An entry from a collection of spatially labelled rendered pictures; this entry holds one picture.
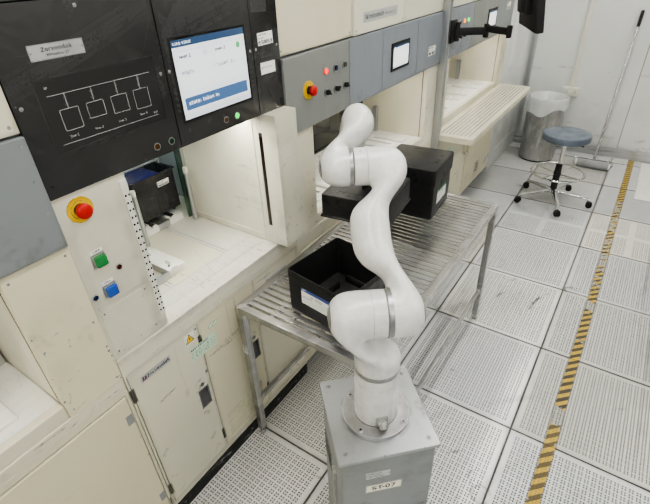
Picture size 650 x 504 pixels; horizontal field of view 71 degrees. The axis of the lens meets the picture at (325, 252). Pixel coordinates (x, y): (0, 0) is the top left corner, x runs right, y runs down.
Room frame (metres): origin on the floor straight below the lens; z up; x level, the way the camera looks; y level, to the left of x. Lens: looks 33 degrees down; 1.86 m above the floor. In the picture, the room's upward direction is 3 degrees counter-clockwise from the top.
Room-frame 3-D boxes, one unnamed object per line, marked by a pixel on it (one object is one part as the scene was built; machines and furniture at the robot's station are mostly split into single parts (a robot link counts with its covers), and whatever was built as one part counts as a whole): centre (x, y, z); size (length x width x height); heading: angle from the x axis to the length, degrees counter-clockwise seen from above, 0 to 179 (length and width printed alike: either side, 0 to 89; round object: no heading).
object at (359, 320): (0.83, -0.09, 1.07); 0.19 x 0.12 x 0.24; 92
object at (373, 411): (0.83, -0.12, 0.85); 0.19 x 0.19 x 0.18
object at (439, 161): (2.10, -0.47, 0.89); 0.29 x 0.29 x 0.25; 58
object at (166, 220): (1.82, 0.78, 0.89); 0.22 x 0.21 x 0.04; 55
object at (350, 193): (1.71, -0.19, 1.02); 0.29 x 0.29 x 0.13; 62
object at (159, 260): (1.41, 0.68, 0.89); 0.22 x 0.21 x 0.04; 55
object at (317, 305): (1.32, -0.05, 0.85); 0.28 x 0.28 x 0.17; 47
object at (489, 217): (1.68, -0.27, 0.38); 1.30 x 0.60 x 0.76; 145
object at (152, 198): (1.82, 0.78, 1.06); 0.24 x 0.20 x 0.32; 145
